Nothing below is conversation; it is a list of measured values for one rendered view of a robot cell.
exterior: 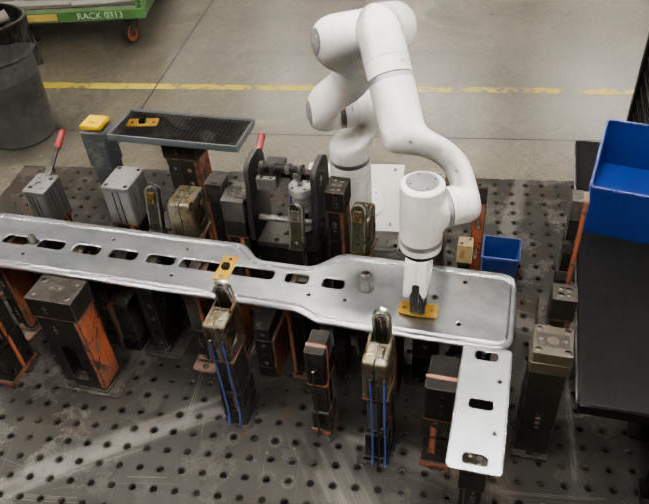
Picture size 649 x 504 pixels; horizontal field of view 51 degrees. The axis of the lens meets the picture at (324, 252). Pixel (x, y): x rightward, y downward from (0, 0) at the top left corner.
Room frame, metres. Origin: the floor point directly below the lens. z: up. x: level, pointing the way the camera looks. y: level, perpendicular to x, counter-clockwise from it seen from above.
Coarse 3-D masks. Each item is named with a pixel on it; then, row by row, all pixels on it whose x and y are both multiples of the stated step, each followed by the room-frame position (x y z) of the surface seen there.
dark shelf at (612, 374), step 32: (576, 160) 1.49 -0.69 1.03; (608, 256) 1.11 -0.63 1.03; (640, 256) 1.10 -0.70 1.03; (608, 288) 1.01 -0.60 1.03; (640, 288) 1.01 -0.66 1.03; (576, 320) 0.94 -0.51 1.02; (608, 320) 0.92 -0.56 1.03; (640, 320) 0.92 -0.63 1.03; (576, 352) 0.86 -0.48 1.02; (608, 352) 0.84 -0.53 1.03; (640, 352) 0.84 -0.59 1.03; (576, 384) 0.79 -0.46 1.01; (608, 384) 0.77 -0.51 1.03; (640, 384) 0.76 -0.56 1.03; (608, 416) 0.71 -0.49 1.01; (640, 416) 0.70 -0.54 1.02
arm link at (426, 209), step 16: (416, 176) 1.04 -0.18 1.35; (432, 176) 1.03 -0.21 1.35; (400, 192) 1.02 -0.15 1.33; (416, 192) 0.99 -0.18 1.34; (432, 192) 0.99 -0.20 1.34; (448, 192) 1.03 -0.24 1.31; (400, 208) 1.02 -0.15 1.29; (416, 208) 0.98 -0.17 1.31; (432, 208) 0.98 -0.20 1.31; (448, 208) 1.00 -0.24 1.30; (400, 224) 1.01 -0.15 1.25; (416, 224) 0.98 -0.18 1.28; (432, 224) 0.98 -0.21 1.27; (448, 224) 0.99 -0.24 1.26; (416, 240) 0.98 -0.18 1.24; (432, 240) 0.98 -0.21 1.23
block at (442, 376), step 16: (432, 368) 0.88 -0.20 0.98; (448, 368) 0.88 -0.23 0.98; (432, 384) 0.84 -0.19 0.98; (448, 384) 0.84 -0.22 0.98; (432, 400) 0.83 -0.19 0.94; (448, 400) 0.82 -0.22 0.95; (432, 416) 0.83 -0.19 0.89; (448, 416) 0.82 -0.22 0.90; (432, 432) 0.84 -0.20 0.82; (448, 432) 0.83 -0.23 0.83; (432, 448) 0.83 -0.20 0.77; (432, 464) 0.82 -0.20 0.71
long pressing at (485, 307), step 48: (0, 240) 1.40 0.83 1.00; (48, 240) 1.38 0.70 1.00; (96, 240) 1.36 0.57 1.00; (144, 240) 1.35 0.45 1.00; (192, 240) 1.33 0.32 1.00; (144, 288) 1.18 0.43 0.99; (192, 288) 1.16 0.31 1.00; (240, 288) 1.14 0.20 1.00; (288, 288) 1.13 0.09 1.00; (384, 288) 1.10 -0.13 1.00; (432, 288) 1.09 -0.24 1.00; (480, 288) 1.08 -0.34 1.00; (432, 336) 0.95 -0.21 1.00; (480, 336) 0.94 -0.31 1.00
